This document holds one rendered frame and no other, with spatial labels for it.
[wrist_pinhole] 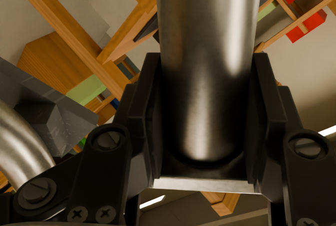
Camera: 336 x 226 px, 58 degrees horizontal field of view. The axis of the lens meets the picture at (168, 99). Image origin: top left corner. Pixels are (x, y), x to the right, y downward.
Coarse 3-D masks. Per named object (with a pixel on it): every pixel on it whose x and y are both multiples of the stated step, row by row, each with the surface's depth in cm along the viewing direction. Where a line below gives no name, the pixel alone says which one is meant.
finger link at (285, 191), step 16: (288, 144) 8; (304, 144) 8; (320, 144) 8; (288, 160) 7; (304, 160) 7; (320, 160) 7; (288, 176) 7; (304, 176) 7; (320, 176) 7; (288, 192) 7; (304, 192) 7; (320, 192) 7; (272, 208) 9; (288, 208) 6; (304, 208) 6; (320, 208) 6; (272, 224) 8; (288, 224) 6; (304, 224) 6; (320, 224) 6
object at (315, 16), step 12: (276, 0) 507; (288, 0) 501; (324, 0) 469; (264, 12) 530; (288, 12) 507; (300, 12) 538; (312, 12) 485; (324, 12) 521; (300, 24) 507; (312, 24) 504; (276, 36) 532; (288, 36) 532; (300, 36) 522; (264, 48) 558
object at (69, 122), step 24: (0, 72) 20; (24, 72) 21; (0, 96) 21; (24, 96) 21; (48, 96) 21; (48, 120) 20; (72, 120) 22; (96, 120) 23; (48, 144) 21; (72, 144) 24
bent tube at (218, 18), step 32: (160, 0) 8; (192, 0) 8; (224, 0) 8; (256, 0) 8; (160, 32) 9; (192, 32) 8; (224, 32) 8; (192, 64) 9; (224, 64) 9; (192, 96) 9; (224, 96) 9; (192, 128) 10; (224, 128) 10; (192, 160) 11; (224, 160) 11
